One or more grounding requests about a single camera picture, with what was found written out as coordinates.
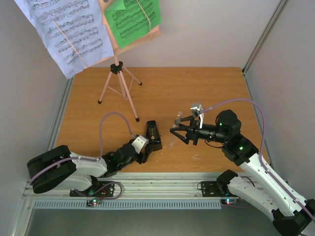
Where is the clear plastic metronome cover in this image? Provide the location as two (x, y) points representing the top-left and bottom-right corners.
(168, 112), (184, 149)

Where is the black metronome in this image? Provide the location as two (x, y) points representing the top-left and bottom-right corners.
(145, 120), (162, 151)

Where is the pink music stand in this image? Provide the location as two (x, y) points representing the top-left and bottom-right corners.
(53, 0), (162, 122)

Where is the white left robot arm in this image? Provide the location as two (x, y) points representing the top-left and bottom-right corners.
(27, 143), (153, 196)

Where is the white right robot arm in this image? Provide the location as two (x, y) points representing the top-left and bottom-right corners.
(170, 110), (315, 236)

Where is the left controller board with LEDs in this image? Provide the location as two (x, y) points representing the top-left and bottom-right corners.
(86, 199), (102, 207)

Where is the controller board with leds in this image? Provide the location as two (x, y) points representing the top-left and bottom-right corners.
(221, 198), (238, 205)
(86, 199), (102, 207)

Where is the right controller board with LEDs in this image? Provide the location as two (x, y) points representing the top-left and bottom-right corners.
(221, 198), (238, 205)

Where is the green sheet music page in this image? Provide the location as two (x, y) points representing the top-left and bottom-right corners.
(104, 0), (161, 49)

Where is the white sheet music page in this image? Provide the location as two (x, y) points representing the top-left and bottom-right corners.
(16, 0), (114, 79)

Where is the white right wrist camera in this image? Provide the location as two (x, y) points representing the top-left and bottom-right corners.
(190, 102), (205, 130)

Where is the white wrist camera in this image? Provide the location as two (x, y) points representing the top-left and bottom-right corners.
(131, 135), (149, 154)
(190, 102), (205, 130)

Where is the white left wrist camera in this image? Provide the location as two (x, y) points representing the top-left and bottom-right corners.
(131, 135), (149, 154)

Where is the aluminium mounting rail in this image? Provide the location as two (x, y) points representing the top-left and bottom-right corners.
(23, 172), (293, 200)

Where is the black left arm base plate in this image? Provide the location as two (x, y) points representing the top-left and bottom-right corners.
(69, 181), (115, 198)

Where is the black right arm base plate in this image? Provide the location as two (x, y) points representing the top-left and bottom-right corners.
(197, 181), (237, 198)

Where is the grey slotted cable duct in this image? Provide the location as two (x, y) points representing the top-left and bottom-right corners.
(33, 200), (221, 210)

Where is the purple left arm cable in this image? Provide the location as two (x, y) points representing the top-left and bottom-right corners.
(28, 112), (138, 185)

